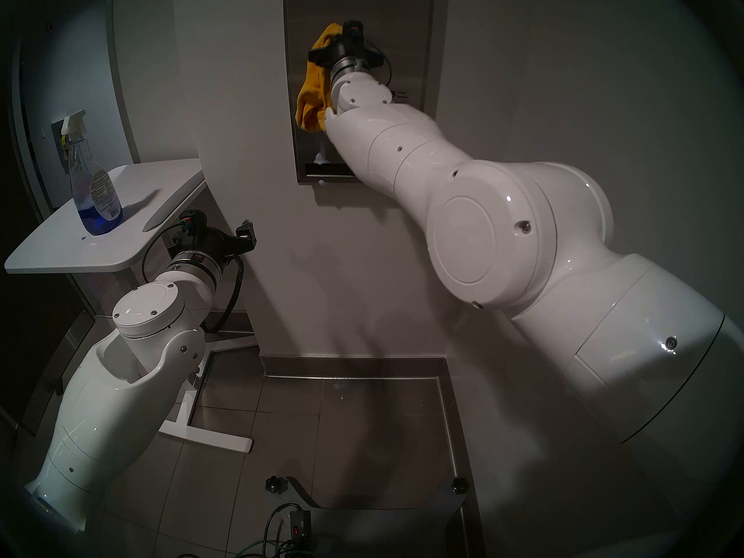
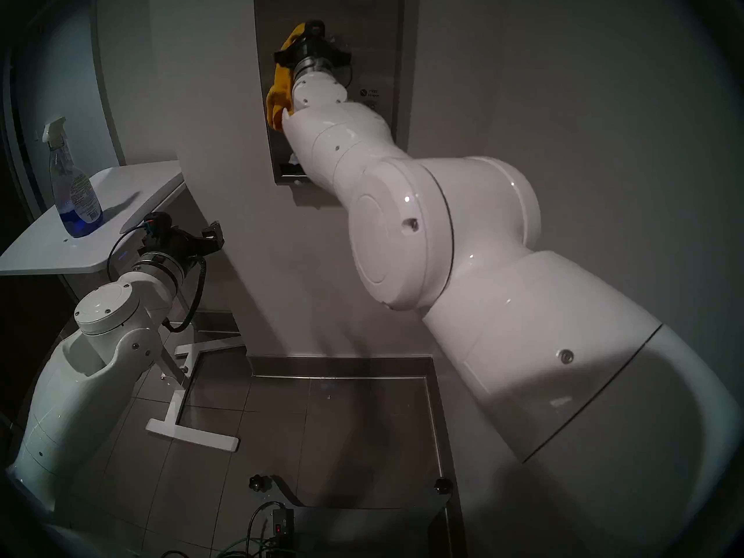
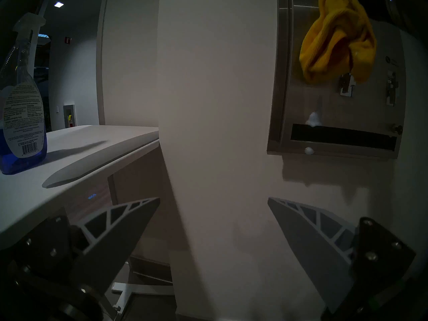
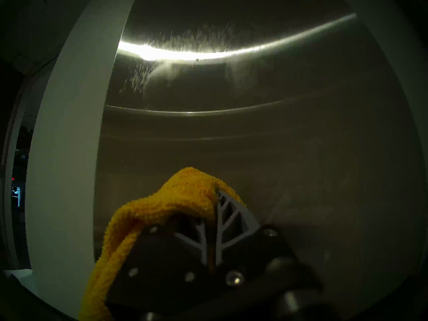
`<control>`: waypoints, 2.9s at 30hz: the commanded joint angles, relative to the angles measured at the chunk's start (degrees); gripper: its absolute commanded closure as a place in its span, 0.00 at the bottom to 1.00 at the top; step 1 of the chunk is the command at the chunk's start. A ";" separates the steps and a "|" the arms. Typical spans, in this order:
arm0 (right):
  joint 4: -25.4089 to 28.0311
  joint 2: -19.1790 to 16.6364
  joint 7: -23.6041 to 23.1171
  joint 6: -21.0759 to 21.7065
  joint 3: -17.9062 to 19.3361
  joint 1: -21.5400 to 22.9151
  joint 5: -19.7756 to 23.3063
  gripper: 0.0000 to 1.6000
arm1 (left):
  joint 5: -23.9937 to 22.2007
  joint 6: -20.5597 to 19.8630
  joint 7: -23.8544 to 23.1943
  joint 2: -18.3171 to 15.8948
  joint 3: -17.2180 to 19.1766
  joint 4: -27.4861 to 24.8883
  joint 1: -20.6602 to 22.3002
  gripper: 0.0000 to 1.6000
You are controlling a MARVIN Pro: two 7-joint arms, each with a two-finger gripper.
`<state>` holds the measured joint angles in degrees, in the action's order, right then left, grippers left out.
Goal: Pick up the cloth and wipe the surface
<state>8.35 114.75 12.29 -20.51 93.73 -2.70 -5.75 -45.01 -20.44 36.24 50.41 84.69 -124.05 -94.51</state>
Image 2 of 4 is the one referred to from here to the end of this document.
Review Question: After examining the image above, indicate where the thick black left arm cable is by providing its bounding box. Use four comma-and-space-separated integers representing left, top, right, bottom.
162, 255, 207, 332

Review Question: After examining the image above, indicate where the black base cable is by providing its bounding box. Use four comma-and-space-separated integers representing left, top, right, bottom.
245, 502, 285, 558

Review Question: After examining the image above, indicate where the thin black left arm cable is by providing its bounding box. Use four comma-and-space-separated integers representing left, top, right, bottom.
106, 224, 149, 278

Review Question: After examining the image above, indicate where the black power box red light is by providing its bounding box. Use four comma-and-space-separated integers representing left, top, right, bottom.
270, 507, 295, 543

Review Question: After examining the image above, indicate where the white side table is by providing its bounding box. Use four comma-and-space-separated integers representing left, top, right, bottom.
0, 160, 245, 453

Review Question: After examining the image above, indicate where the spray bottle with blue liquid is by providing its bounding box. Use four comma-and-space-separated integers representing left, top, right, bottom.
42, 117, 104, 238

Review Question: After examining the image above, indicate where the yellow microfibre cloth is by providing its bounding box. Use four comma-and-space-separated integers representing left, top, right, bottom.
266, 22, 309, 132

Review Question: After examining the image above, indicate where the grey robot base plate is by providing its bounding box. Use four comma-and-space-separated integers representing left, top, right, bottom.
267, 475, 454, 558

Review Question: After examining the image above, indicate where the green base cable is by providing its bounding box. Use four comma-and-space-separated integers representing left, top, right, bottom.
215, 536, 274, 558

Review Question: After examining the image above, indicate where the stainless steel wall dispenser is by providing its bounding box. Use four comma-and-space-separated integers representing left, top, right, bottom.
253, 0, 407, 185

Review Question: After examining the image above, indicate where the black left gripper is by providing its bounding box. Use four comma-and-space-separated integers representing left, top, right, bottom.
152, 219, 227, 269

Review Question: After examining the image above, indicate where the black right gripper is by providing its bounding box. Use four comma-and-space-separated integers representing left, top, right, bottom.
273, 35, 353, 73

